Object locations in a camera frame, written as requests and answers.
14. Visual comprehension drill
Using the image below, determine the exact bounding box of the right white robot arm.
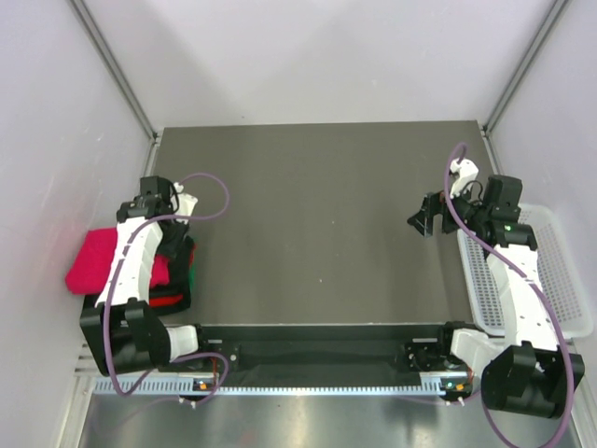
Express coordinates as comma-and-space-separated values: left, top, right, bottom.
407, 175, 585, 419

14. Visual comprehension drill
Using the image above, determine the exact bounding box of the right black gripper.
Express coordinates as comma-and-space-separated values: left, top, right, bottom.
408, 178, 491, 238

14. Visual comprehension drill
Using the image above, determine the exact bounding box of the folded black shirt stack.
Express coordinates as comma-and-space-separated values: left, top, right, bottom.
81, 235, 199, 318

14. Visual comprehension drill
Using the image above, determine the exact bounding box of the red t shirt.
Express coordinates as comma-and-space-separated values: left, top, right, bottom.
63, 226, 170, 297

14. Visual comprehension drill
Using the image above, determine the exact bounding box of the aluminium frame post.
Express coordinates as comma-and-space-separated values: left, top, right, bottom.
66, 0, 159, 142
481, 0, 572, 138

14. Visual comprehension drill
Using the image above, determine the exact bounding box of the left aluminium frame post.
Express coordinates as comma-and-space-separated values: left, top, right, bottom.
66, 0, 159, 142

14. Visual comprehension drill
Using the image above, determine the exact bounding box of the slotted grey cable duct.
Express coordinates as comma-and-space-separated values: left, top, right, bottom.
93, 376, 472, 397

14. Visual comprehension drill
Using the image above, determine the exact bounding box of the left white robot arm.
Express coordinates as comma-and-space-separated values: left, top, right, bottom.
79, 175, 212, 376

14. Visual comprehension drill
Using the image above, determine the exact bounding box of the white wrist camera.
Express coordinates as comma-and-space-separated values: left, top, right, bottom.
449, 158, 479, 199
170, 182, 199, 224

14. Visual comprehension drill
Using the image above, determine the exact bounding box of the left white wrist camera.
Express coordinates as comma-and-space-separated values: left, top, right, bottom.
170, 182, 199, 224

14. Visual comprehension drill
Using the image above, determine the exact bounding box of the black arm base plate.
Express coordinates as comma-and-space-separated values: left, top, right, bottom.
157, 324, 493, 388

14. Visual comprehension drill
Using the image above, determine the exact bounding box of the right aluminium frame post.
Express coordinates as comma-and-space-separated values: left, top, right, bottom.
481, 0, 572, 138

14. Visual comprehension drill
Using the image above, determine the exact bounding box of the white perforated plastic basket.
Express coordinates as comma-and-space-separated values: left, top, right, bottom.
457, 203, 594, 340

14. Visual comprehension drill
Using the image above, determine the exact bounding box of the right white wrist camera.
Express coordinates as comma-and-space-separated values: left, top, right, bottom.
449, 158, 479, 199

